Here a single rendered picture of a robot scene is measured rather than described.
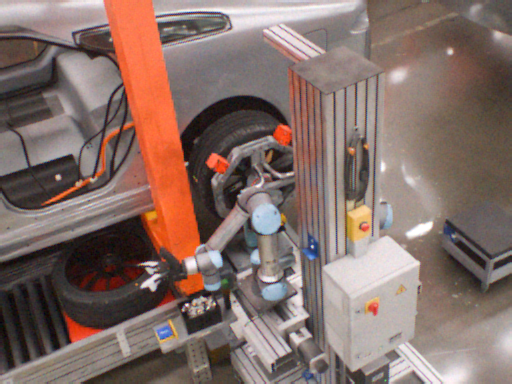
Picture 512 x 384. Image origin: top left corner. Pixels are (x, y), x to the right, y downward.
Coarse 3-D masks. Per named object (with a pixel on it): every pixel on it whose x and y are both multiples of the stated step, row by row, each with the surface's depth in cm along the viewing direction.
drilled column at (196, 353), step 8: (184, 344) 364; (192, 344) 362; (200, 344) 362; (192, 352) 363; (200, 352) 366; (192, 360) 366; (200, 360) 369; (192, 368) 371; (200, 368) 373; (208, 368) 376; (192, 376) 382; (200, 376) 377; (208, 376) 380
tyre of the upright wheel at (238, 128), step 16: (240, 112) 380; (256, 112) 384; (208, 128) 378; (224, 128) 371; (240, 128) 368; (256, 128) 367; (272, 128) 372; (208, 144) 371; (224, 144) 364; (240, 144) 367; (288, 144) 383; (192, 160) 381; (192, 176) 384; (208, 176) 370; (208, 192) 376; (208, 208) 383
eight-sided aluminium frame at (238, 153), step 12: (252, 144) 366; (264, 144) 364; (276, 144) 367; (228, 156) 364; (240, 156) 361; (228, 168) 362; (216, 180) 365; (216, 192) 368; (288, 192) 398; (216, 204) 378; (288, 204) 398
